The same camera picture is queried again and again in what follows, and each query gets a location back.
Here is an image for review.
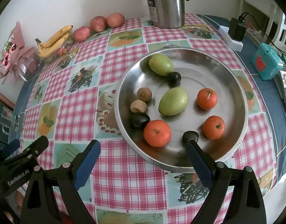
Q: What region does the dark plum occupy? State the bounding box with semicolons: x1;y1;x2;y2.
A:
131;113;150;130
167;72;181;87
182;130;199;144

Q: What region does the clear glass mug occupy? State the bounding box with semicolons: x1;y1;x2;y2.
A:
0;107;20;136

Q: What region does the pink checkered tablecloth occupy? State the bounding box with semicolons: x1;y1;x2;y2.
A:
20;14;277;223

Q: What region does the orange tangerine right lower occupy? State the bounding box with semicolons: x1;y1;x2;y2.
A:
203;115;225;140

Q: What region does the orange tangerine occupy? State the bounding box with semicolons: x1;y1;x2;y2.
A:
197;88;218;110
203;115;225;140
143;120;171;147

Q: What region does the pink flower bouquet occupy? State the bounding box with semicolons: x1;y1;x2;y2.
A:
0;22;39;84

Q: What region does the clear plastic fruit tray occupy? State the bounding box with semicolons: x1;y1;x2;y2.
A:
40;35;75;64

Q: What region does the orange tangerine front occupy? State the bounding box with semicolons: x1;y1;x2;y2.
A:
143;120;171;147

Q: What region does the brown kiwi lower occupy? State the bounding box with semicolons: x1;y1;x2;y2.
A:
130;100;147;113

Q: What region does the brown kiwi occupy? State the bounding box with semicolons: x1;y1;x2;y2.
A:
130;100;147;113
136;87;152;102

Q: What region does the yellow banana bunch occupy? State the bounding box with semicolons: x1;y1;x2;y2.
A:
35;25;73;59

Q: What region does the orange tangerine right upper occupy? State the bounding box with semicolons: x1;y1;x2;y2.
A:
197;88;218;110

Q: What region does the brown kiwi upper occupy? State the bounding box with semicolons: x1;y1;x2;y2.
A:
136;87;152;102

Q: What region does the green pear lower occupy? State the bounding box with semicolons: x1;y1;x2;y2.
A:
158;87;189;116

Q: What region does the green pear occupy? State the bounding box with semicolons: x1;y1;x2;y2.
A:
149;54;174;76
158;87;189;116

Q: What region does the left red apple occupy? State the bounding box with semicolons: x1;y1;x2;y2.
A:
73;26;91;42

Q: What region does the red apple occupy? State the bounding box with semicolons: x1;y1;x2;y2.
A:
73;26;91;42
106;13;125;28
90;16;107;32

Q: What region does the silver metal plate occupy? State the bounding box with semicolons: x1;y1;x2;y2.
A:
115;47;248;173

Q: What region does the middle red apple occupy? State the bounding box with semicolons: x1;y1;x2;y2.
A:
90;16;107;32

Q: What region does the teal box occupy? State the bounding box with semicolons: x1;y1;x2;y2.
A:
251;43;284;80

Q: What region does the dark plum on plate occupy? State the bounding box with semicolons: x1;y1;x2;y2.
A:
167;72;181;87

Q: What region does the green pear upper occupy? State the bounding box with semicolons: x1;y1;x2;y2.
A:
149;54;174;76

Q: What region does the right red apple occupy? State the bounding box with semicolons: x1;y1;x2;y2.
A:
106;13;125;28

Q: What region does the white power strip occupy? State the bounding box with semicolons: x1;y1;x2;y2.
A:
218;25;243;52

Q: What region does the white chair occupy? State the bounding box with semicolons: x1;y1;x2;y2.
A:
238;0;286;55

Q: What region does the black power adapter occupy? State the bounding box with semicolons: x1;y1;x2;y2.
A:
228;18;247;42

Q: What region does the stainless steel thermos jug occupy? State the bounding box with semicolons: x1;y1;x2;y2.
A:
147;0;189;29

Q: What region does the black cable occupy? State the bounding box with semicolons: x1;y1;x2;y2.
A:
237;12;286;59

